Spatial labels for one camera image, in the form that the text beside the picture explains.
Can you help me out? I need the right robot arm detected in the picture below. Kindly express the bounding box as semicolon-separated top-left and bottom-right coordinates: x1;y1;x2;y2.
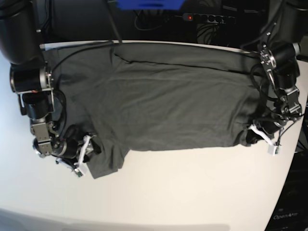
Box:
0;0;101;177

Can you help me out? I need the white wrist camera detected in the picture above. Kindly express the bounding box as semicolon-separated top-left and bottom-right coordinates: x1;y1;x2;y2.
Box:
74;166;88;178
267;145;282;156

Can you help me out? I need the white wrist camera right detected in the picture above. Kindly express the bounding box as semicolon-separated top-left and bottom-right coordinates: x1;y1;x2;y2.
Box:
74;166;88;178

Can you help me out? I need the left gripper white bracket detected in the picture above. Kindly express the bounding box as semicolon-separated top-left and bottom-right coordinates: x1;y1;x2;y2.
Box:
245;119;286;146

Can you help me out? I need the blue box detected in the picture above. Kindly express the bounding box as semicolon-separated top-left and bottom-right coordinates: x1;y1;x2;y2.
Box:
117;0;185;10

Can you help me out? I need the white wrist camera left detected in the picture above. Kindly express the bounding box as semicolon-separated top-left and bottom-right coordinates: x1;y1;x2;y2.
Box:
267;145;282;156

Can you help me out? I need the grey T-shirt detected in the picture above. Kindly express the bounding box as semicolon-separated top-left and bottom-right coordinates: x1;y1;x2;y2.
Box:
44;43;259;179

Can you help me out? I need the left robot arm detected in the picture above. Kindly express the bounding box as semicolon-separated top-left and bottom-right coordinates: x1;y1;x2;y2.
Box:
240;0;308;147

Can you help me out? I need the black OpenArm box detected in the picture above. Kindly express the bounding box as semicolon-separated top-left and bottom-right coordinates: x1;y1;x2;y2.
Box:
265;151;308;231

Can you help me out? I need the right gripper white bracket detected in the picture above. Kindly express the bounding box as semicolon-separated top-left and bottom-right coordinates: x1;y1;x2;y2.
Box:
55;133;103;173

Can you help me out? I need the black power strip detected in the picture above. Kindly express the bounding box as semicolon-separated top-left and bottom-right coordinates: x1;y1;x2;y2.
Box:
177;13;236;25

